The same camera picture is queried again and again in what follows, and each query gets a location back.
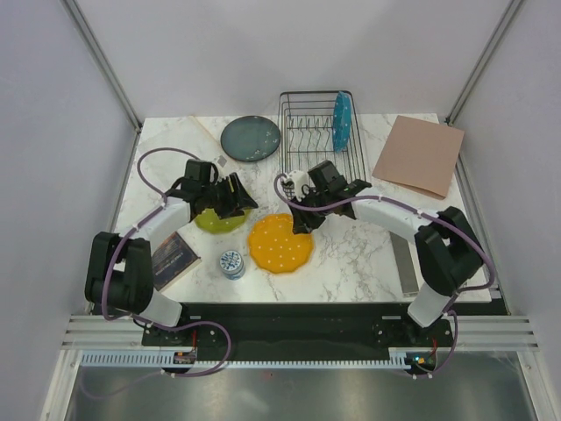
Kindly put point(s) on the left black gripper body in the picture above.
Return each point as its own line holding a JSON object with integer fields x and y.
{"x": 215, "y": 189}

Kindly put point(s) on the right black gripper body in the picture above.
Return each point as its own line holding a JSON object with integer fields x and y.
{"x": 311, "y": 201}

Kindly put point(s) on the white slotted cable duct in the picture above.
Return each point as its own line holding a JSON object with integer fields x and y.
{"x": 172, "y": 359}

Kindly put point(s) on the green polka dot plate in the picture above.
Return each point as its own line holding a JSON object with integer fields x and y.
{"x": 209, "y": 221}

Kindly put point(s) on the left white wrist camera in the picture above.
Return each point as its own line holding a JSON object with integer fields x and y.
{"x": 220, "y": 161}

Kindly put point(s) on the blue white ceramic cup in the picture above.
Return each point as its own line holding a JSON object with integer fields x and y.
{"x": 232, "y": 264}

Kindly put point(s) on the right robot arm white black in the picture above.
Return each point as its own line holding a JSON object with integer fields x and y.
{"x": 448, "y": 251}

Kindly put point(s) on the dark grey round plate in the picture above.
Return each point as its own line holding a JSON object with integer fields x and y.
{"x": 250, "y": 138}

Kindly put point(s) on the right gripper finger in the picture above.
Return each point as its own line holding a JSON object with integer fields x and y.
{"x": 316, "y": 219}
{"x": 301, "y": 224}

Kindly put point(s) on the grey metal bar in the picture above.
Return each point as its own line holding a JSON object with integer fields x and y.
{"x": 405, "y": 266}

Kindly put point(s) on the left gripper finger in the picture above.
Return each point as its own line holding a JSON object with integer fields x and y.
{"x": 237, "y": 188}
{"x": 232, "y": 209}

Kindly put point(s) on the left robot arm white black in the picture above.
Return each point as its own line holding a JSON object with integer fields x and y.
{"x": 120, "y": 272}

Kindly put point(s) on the black wire dish rack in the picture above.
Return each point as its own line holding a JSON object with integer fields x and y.
{"x": 305, "y": 122}

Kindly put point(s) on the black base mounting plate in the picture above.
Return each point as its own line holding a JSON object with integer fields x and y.
{"x": 300, "y": 331}

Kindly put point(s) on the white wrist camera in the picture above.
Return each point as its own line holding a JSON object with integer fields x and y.
{"x": 296, "y": 185}
{"x": 220, "y": 161}

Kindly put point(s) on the orange polka dot plate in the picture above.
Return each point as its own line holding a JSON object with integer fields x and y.
{"x": 275, "y": 248}

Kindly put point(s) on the dark hardcover book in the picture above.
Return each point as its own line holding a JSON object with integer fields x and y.
{"x": 172, "y": 260}

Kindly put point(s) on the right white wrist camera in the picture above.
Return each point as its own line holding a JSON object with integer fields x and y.
{"x": 296, "y": 185}

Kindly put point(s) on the blue polka dot plate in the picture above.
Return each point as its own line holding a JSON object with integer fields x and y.
{"x": 341, "y": 121}

